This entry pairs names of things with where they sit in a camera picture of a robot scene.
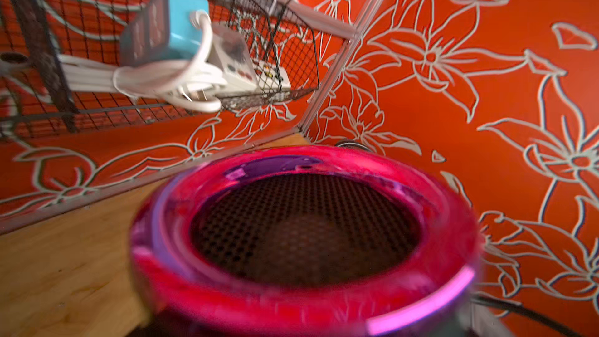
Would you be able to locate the black magenta hair dryer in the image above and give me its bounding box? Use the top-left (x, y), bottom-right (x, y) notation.
top-left (129, 146), bottom-right (481, 336)

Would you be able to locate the black dryer power cord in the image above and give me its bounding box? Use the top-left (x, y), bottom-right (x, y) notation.
top-left (472, 292), bottom-right (586, 337)

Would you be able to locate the white power strip cube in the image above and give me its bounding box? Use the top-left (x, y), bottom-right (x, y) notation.
top-left (254, 60), bottom-right (291, 92)

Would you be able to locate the blue white small box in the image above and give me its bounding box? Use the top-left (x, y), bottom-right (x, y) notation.
top-left (119, 0), bottom-right (209, 67)

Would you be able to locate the black wire wall basket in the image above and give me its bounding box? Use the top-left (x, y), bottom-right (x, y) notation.
top-left (1, 0), bottom-right (321, 142)

